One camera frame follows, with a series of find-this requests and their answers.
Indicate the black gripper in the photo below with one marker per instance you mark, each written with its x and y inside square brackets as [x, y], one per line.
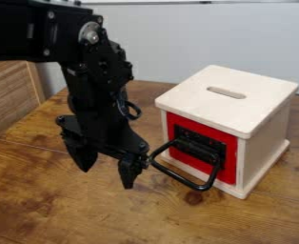
[97, 129]

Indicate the red drawer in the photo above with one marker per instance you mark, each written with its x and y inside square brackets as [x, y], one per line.
[227, 174]

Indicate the black metal drawer handle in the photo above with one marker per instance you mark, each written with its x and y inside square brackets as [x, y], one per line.
[189, 168]

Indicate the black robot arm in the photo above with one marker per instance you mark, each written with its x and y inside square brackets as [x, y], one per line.
[59, 31]

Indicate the light wooden box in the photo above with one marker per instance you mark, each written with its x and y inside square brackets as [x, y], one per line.
[245, 105]

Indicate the wooden slatted panel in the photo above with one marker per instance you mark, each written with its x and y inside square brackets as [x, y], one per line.
[20, 91]

